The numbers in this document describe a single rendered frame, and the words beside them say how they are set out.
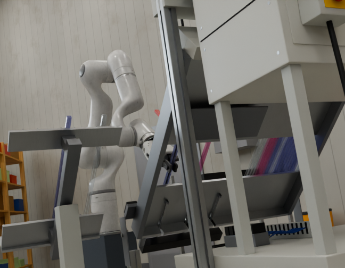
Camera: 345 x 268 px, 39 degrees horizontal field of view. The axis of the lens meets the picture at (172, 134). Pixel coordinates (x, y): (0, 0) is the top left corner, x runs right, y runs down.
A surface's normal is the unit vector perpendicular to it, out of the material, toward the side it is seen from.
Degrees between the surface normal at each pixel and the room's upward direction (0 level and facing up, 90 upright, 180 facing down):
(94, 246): 90
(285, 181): 138
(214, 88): 90
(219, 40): 90
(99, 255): 90
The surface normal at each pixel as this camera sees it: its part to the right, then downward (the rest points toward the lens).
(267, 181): 0.40, 0.58
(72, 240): 0.44, -0.22
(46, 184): -0.69, -0.03
